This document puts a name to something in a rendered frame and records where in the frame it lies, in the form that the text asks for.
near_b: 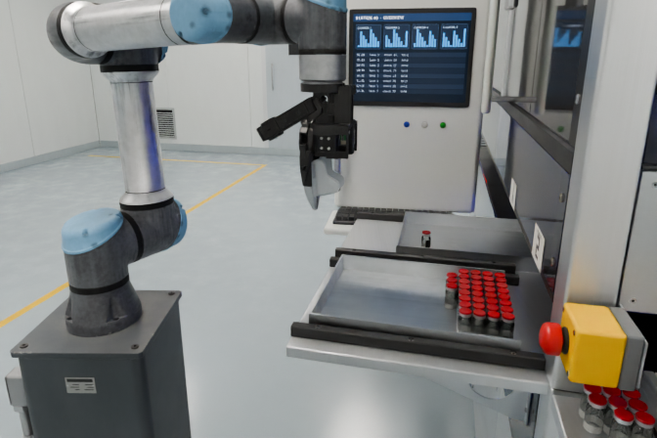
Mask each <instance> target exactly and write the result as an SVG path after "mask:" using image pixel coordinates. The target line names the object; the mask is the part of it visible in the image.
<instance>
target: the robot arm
mask: <svg viewBox="0 0 657 438"><path fill-rule="evenodd" d="M347 12H348V8H347V0H127V1H120V2H113V3H107V4H102V3H91V2H86V1H77V2H67V3H64V4H61V5H59V6H58V7H56V8H55V9H54V10H53V11H52V12H51V13H50V15H49V17H48V19H47V23H46V31H47V35H48V38H49V41H50V43H51V44H52V46H53V47H54V48H55V49H56V50H57V52H58V53H59V54H61V55H62V56H63V57H65V58H67V59H69V60H71V61H73V62H76V63H80V64H86V65H100V72H101V75H102V76H103V77H105V78H106V79H107V80H108V81H109V84H110V90H111V97H112V104H113V111H114V118H115V125H116V132H117V139H118V145H119V153H120V160H121V167H122V174H123V181H124V188H125V193H124V194H123V195H122V197H121V198H120V199H119V205H120V211H119V210H118V209H116V208H111V207H104V208H99V209H92V210H88V211H85V212H82V213H79V214H77V215H75V216H73V217H71V218H70V219H68V220H67V221H66V222H65V223H64V225H63V227H62V231H61V234H62V250H63V252H64V257H65V263H66V273H67V280H68V285H69V297H68V302H67V306H66V314H65V322H66V330H67V331H68V332H69V333H71V334H73V335H76V336H81V337H97V336H103V335H108V334H112V333H115V332H118V331H121V330H123V329H126V328H128V327H130V326H132V325H133V324H134V323H136V322H137V321H138V320H139V319H140V317H141V316H142V312H143V311H142V303H141V300H140V298H139V296H138V294H137V292H136V290H135V288H134V286H132V284H131V282H130V278H129V270H128V265H129V264H132V263H134V262H136V261H139V260H141V259H144V258H146V257H149V256H151V255H154V254H156V253H159V252H161V251H165V250H167V249H169V248H170V247H172V246H174V245H176V244H177V243H179V242H180V241H181V240H182V239H183V237H184V235H185V234H186V231H187V226H188V220H187V214H186V211H185V209H184V208H182V206H183V205H182V203H181V202H180V201H179V200H178V199H176V198H174V196H173V193H172V192H170V191H169V190H168V189H166V187H165V181H164V173H163V164H162V156H161V148H160V140H159V132H158V123H157V115H156V106H155V98H154V90H153V79H154V78H155V77H156V76H157V74H158V73H159V68H158V64H159V63H160V62H162V61H163V60H164V58H165V57H166V55H165V53H167V50H168V46H181V45H199V44H214V43H237V44H253V45H256V46H266V45H284V44H298V54H299V55H298V58H299V79H300V80H301V81H303V82H302V83H300V91H301V92H308V93H313V96H312V97H310V98H308V99H306V100H304V101H303V102H301V103H299V104H298V105H296V106H294V107H292V108H291V109H288V110H287V111H285V112H283V113H282V114H280V115H278V116H277V117H271V118H268V119H266V120H265V121H264V122H263V123H261V124H260V125H261V126H260V127H258V128H256V131H257V132H258V134H259V136H260V138H261V139H262V141H263V142H264V141H267V140H269V141H272V140H274V139H278V138H279V137H280V136H281V135H283V134H284V131H285V130H286V129H288V128H290V127H292V126H293V125H295V124H297V123H298V122H300V123H301V125H302V126H301V127H300V130H299V142H298V144H299V150H300V156H299V165H300V174H301V180H302V185H303V188H304V192H305V195H306V197H307V200H308V201H309V203H310V205H311V207H312V209H314V210H317V209H318V206H319V200H320V196H324V195H329V194H334V193H337V192H338V190H339V188H341V187H342V186H343V185H344V177H343V176H342V175H340V174H339V173H337V172H335V171H334V170H333V169H332V160H331V159H339V158H346V159H348V155H349V154H353V153H354V151H356V150H357V128H358V120H356V119H353V115H354V94H356V85H345V83H343V82H342V81H344V80H346V36H347ZM325 96H327V97H328V101H326V99H327V98H326V97H325ZM354 143H355V144H354Z"/></svg>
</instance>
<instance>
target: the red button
mask: <svg viewBox="0 0 657 438"><path fill-rule="evenodd" d="M539 343H540V346H541V349H542V351H543V352H544V353H545V354H547V355H551V356H559V355H560V354H561V351H562V345H563V344H564V336H563V335H562V329H561V326H560V324H559V323H550V322H546V323H544V324H542V326H541V328H540V332H539Z"/></svg>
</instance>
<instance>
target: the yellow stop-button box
mask: <svg viewBox="0 0 657 438"><path fill-rule="evenodd" d="M562 311H563V312H562V319H561V329H562V335H563V336H564V344H563V345H562V351H561V354H560V355H559V356H560V358H561V361H562V364H563V366H564V369H565V371H566V373H567V376H568V379H569V380H570V381H571V382H575V383H583V384H589V385H596V386H603V387H610V388H616V387H618V388H619V389H620V390H627V391H635V386H636V381H637V376H638V371H639V367H640V362H641V357H642V352H643V347H644V342H645V338H644V336H643V335H642V333H641V332H640V330H639V329H638V327H637V326H636V325H635V323H634V321H633V320H632V318H631V317H630V315H629V314H628V313H627V311H626V310H625V309H624V308H618V307H610V308H607V307H604V306H595V305H587V304H577V303H565V304H564V306H563V308H562Z"/></svg>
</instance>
